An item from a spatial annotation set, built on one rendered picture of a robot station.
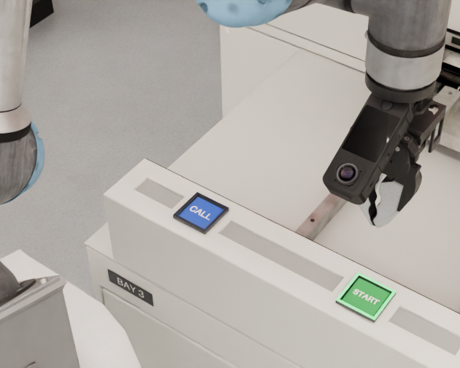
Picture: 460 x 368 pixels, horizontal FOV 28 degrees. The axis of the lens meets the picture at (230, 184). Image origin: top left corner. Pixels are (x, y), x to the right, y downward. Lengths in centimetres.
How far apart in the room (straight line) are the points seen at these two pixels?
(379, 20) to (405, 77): 6
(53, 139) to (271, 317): 177
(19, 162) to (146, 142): 167
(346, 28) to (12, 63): 76
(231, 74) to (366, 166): 108
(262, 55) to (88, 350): 81
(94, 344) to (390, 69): 63
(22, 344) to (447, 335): 51
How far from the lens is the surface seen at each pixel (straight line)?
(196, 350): 143
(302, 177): 153
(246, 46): 189
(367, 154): 92
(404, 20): 87
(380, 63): 90
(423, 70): 90
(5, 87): 116
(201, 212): 127
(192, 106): 297
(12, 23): 113
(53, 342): 114
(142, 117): 295
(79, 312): 136
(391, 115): 93
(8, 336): 109
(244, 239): 124
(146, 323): 147
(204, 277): 127
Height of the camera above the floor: 187
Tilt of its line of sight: 44 degrees down
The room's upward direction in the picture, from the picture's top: 1 degrees counter-clockwise
